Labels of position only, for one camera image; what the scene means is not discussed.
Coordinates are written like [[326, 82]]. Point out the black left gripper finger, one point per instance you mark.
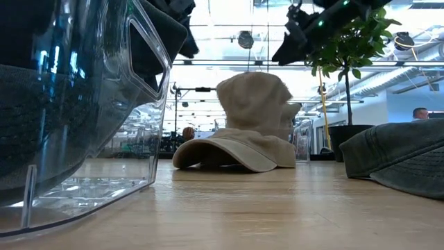
[[190, 38]]

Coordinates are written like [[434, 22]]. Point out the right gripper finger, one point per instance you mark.
[[284, 53]]

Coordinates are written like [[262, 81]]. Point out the beige baseball cap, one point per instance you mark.
[[253, 100], [243, 149]]

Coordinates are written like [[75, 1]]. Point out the dark green baseball cap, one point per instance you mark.
[[399, 152]]

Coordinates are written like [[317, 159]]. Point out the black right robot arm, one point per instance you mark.
[[347, 14]]

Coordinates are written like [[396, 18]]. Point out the thin black vertical pole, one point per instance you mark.
[[267, 34]]

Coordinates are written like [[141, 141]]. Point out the round black ceiling device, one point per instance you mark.
[[245, 40], [404, 41]]

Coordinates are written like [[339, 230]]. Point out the small black hanging device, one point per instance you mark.
[[322, 89]]

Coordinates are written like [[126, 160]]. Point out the green leafy potted tree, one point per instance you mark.
[[350, 45]]

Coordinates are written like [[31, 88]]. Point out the clear plastic storage bin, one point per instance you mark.
[[163, 87]]

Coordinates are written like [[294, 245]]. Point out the yellow pole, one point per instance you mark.
[[324, 118]]

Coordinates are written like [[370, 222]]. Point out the clear plastic container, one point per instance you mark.
[[303, 139]]

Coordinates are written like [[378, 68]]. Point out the person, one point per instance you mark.
[[420, 114], [188, 133]]

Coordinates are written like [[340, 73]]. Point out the black plant pot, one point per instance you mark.
[[347, 139]]

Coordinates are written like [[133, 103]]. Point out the dark monitor screen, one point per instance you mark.
[[436, 115]]

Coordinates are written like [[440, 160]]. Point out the black ceiling rail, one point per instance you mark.
[[243, 62]]

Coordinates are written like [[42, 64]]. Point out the black metal frame stand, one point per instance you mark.
[[203, 89]]

